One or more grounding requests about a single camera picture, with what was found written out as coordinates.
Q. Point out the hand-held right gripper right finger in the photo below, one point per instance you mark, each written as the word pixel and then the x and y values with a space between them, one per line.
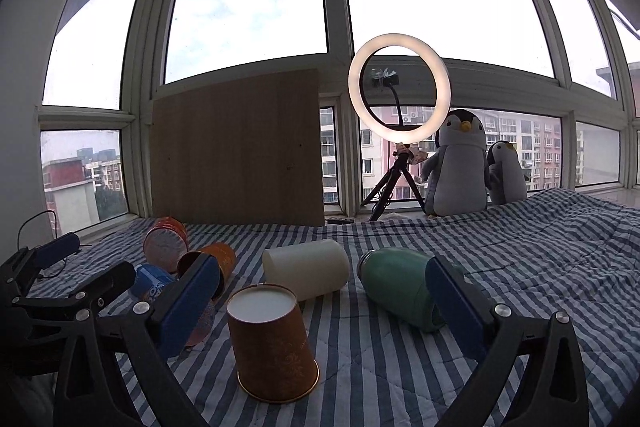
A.
pixel 457 307

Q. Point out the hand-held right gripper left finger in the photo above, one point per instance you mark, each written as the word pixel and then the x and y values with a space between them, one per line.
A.
pixel 192 302

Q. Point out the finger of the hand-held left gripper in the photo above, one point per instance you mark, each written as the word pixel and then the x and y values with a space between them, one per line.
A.
pixel 112 282
pixel 57 249

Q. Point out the pink paper cup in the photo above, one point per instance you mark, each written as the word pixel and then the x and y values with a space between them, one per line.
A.
pixel 205 323

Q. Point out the blue printed paper cup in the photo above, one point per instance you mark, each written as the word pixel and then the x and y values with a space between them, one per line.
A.
pixel 150 283

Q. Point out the plain orange paper cup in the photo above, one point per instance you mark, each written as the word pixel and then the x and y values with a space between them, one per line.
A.
pixel 225 257

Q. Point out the red patterned paper cup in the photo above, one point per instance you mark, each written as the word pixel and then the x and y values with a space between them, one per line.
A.
pixel 162 247

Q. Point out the green thermos cup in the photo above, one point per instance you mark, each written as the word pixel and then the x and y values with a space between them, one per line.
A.
pixel 395 287

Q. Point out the orange patterned paper cup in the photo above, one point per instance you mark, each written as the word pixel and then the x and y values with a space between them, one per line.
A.
pixel 270 352

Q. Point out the white cup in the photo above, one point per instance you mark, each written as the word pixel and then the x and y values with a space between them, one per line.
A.
pixel 310 267

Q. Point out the blue striped blanket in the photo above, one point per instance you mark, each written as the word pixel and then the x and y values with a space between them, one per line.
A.
pixel 380 382

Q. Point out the large penguin plush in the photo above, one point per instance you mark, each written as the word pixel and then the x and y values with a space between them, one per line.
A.
pixel 457 177

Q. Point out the small penguin plush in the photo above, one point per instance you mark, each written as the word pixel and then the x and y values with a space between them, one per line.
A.
pixel 510 177

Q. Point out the black remote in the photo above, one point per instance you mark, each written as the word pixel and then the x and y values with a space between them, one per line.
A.
pixel 340 221

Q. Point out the wooden board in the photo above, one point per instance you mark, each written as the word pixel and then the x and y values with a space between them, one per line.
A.
pixel 235 157

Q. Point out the black tripod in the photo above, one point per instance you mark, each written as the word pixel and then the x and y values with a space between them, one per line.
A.
pixel 400 167

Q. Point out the black phone holder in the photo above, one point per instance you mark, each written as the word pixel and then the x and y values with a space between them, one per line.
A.
pixel 387 81

